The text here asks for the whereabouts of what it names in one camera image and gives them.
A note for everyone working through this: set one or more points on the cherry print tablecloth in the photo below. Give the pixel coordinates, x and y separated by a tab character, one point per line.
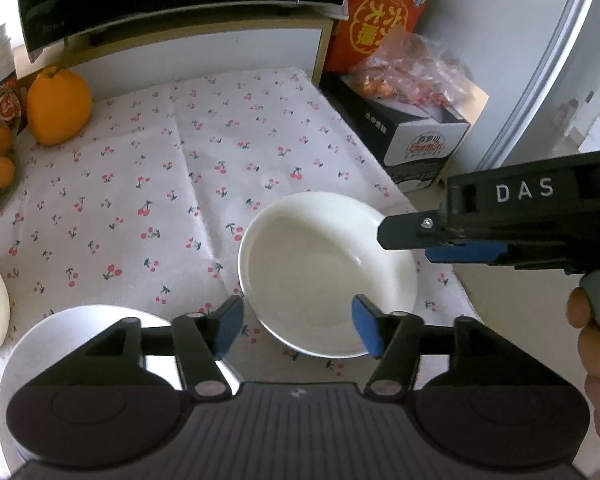
180	160

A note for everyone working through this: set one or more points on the black and white cardboard box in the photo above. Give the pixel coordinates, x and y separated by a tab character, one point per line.
420	150

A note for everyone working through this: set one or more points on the white wooden cabinet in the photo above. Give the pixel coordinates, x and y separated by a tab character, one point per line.
205	45

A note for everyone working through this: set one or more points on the silver refrigerator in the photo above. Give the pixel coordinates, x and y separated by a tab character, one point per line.
555	60

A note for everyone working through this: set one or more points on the white plate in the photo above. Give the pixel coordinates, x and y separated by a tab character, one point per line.
45	355

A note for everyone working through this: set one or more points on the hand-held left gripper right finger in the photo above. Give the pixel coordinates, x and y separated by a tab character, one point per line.
365	325

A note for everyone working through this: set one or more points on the white bowl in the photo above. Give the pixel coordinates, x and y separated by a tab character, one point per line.
310	260

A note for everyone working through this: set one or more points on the large orange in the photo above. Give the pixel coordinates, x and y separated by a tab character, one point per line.
60	105

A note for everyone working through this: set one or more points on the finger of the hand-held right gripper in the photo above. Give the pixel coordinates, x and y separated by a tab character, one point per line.
410	232

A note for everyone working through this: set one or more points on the plastic bag of red fruit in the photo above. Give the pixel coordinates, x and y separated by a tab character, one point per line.
410	75

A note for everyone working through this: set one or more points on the red lidded container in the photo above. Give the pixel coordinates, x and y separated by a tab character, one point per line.
5	105

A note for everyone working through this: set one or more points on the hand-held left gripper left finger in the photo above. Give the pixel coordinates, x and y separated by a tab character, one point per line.
230	322

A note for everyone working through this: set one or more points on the red gift box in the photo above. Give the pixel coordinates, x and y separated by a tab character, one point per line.
380	25

